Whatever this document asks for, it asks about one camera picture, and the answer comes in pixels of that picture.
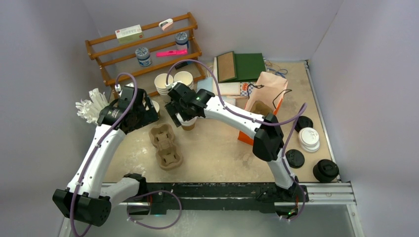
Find white cup lid picked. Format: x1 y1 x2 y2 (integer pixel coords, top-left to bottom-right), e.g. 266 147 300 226
176 114 197 127

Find brown paper cup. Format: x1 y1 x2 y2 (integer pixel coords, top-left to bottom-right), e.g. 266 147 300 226
181 119 196 131
152 100 160 116

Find pulp cup carrier tray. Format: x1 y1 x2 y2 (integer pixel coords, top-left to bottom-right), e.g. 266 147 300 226
149 123 183 171

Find orange paper bag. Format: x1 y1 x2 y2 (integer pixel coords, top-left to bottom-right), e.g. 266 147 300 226
237 71 293 147

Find single pulp cup carrier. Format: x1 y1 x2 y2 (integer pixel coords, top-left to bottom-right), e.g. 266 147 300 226
250 100 273 116

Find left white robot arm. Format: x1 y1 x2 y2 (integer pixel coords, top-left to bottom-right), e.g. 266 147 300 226
52 85 159 227

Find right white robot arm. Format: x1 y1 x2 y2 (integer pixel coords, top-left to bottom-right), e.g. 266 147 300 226
165 82 297 201

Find right white cup stack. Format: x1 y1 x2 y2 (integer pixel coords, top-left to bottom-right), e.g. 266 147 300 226
173 71 194 89

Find white cup stack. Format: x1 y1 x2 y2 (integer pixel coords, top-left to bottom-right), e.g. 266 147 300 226
173 71 194 89
154 73 174 95

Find left white cup stack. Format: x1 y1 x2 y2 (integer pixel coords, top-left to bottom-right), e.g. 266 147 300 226
154 73 174 95

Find black blue marker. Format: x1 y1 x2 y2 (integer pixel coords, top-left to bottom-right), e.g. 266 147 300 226
174 61 189 70

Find pink marker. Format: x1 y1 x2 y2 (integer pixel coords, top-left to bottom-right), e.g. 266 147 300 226
156 49 188 57

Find wooden shelf rack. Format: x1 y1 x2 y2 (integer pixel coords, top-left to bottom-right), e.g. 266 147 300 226
85 12 202 99

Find green paper bag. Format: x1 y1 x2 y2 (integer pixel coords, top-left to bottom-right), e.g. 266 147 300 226
216 51 266 83

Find blue white jar left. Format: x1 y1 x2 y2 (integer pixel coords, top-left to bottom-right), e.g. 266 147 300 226
135 47 152 67

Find blue white jar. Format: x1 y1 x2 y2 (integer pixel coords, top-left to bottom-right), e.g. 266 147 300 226
175 32 189 50
135 47 152 67

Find blue checkered paper bag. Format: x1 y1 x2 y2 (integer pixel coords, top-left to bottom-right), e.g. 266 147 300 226
240 82 254 97

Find blue white jar right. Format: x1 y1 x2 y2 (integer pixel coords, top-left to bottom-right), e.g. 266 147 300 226
175 32 189 50

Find white green box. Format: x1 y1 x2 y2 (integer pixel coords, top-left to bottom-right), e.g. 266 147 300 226
115 25 144 44

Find white pink clip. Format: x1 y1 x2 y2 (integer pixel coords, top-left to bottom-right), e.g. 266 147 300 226
159 18 173 32

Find black cup lid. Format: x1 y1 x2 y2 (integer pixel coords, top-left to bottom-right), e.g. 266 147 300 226
285 149 305 168
294 116 314 133

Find white cup lid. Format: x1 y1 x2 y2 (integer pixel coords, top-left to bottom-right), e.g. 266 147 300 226
298 127 320 153

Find black lid stack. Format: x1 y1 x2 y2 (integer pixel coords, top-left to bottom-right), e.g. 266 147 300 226
313 159 339 183

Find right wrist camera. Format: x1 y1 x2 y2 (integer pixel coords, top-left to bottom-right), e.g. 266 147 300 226
165 81 178 92

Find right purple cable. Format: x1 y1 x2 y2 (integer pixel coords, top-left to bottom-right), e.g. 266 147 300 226
165 59 308 223

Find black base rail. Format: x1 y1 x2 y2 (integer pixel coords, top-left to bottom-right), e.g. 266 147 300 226
69 181 357 217

